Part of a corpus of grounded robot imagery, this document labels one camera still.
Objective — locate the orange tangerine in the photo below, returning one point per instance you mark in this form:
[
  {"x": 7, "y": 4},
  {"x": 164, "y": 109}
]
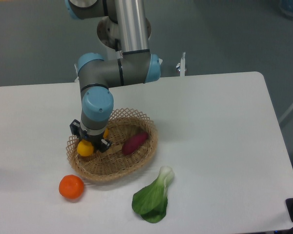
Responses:
[{"x": 71, "y": 187}]

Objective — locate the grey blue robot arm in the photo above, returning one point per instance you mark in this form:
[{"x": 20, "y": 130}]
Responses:
[{"x": 128, "y": 28}]

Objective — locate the woven wicker basket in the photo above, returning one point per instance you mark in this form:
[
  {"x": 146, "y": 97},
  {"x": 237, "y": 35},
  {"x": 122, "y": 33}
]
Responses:
[{"x": 123, "y": 124}]

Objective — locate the purple sweet potato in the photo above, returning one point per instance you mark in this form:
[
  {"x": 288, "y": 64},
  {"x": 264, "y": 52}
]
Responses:
[{"x": 133, "y": 143}]

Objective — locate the green bok choy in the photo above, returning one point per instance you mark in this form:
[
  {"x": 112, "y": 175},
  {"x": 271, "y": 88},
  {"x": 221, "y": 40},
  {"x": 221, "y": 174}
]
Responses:
[{"x": 151, "y": 201}]

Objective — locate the yellow mango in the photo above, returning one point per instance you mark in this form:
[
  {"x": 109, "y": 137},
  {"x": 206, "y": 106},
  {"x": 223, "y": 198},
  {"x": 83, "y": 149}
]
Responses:
[{"x": 85, "y": 148}]

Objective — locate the white bracket with bolt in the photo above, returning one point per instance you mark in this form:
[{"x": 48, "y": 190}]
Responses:
[{"x": 181, "y": 66}]

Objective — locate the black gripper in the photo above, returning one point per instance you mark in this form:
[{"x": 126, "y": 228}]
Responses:
[{"x": 96, "y": 139}]

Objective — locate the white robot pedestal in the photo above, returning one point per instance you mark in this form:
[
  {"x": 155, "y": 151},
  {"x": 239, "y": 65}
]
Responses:
[{"x": 108, "y": 36}]

